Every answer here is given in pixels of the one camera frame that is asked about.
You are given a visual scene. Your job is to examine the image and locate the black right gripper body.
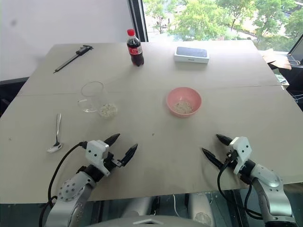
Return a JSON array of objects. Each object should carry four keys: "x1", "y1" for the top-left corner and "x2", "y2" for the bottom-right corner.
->
[{"x1": 220, "y1": 151, "x2": 237, "y2": 170}]

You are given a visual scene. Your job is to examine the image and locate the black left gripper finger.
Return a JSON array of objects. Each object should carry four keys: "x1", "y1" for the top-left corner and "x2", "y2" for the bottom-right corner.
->
[
  {"x1": 104, "y1": 133, "x2": 121, "y2": 147},
  {"x1": 117, "y1": 143, "x2": 139, "y2": 166}
]

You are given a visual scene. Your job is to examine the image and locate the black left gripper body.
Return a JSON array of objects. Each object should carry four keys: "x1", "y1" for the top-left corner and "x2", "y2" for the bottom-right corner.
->
[{"x1": 102, "y1": 152, "x2": 123, "y2": 171}]

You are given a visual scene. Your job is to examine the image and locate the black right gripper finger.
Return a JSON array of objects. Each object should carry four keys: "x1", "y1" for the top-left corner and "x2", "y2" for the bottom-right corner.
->
[
  {"x1": 201, "y1": 148, "x2": 224, "y2": 169},
  {"x1": 215, "y1": 134, "x2": 234, "y2": 146}
]

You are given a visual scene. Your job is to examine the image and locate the clear glass cup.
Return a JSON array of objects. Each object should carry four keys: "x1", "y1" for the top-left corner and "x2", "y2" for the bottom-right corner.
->
[{"x1": 77, "y1": 81, "x2": 119, "y2": 118}]

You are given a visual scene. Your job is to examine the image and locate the pink bowl with oats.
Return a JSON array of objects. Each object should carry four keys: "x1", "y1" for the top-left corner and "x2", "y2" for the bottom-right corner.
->
[{"x1": 166, "y1": 87, "x2": 202, "y2": 117}]

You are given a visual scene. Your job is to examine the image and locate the silver metal spoon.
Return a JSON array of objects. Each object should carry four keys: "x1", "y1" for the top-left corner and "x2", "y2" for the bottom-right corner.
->
[{"x1": 46, "y1": 113, "x2": 63, "y2": 153}]

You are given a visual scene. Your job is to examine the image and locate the silver robot torso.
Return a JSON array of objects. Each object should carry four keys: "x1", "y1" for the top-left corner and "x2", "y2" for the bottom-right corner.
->
[{"x1": 94, "y1": 192, "x2": 215, "y2": 227}]

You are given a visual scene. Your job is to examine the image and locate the white phone box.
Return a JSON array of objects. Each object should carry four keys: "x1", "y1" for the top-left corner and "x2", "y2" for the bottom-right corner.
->
[{"x1": 174, "y1": 46, "x2": 210, "y2": 64}]

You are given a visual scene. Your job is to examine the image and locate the black vernier caliper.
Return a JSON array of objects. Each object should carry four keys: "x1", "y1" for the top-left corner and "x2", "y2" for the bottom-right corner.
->
[{"x1": 53, "y1": 44, "x2": 94, "y2": 73}]

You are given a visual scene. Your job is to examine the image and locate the cola bottle with red cap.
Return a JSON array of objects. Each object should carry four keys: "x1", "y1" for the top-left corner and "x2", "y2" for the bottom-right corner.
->
[{"x1": 126, "y1": 29, "x2": 144, "y2": 67}]

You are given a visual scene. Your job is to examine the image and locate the brown cardboard pieces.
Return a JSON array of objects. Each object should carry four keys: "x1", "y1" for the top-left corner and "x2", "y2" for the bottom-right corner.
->
[{"x1": 258, "y1": 48, "x2": 292, "y2": 70}]

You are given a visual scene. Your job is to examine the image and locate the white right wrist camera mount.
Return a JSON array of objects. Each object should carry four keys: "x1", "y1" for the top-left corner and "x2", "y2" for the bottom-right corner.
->
[{"x1": 229, "y1": 136, "x2": 251, "y2": 175}]

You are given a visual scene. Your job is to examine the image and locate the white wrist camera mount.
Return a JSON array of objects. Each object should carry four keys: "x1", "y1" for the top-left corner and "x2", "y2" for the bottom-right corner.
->
[
  {"x1": 85, "y1": 140, "x2": 110, "y2": 177},
  {"x1": 229, "y1": 136, "x2": 251, "y2": 175}
]

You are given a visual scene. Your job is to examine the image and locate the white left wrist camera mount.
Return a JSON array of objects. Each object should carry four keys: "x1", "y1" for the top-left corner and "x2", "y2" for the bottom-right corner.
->
[{"x1": 85, "y1": 140, "x2": 110, "y2": 177}]

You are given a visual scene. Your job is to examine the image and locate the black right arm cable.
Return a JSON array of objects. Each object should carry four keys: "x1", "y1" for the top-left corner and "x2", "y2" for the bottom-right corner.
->
[{"x1": 217, "y1": 150, "x2": 264, "y2": 218}]

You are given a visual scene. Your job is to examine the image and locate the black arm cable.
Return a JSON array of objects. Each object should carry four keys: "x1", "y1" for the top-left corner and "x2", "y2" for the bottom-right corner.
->
[
  {"x1": 217, "y1": 150, "x2": 264, "y2": 218},
  {"x1": 38, "y1": 141, "x2": 88, "y2": 227}
]

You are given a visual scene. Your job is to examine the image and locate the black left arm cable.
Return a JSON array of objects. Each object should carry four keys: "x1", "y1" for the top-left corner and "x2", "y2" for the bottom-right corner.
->
[{"x1": 38, "y1": 141, "x2": 88, "y2": 227}]

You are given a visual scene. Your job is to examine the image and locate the white cable under table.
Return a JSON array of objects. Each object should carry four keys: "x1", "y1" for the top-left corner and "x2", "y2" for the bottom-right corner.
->
[{"x1": 172, "y1": 194, "x2": 179, "y2": 217}]

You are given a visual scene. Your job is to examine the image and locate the black window frame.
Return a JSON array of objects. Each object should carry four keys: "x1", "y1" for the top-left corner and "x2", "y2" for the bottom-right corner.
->
[{"x1": 127, "y1": 0, "x2": 149, "y2": 43}]

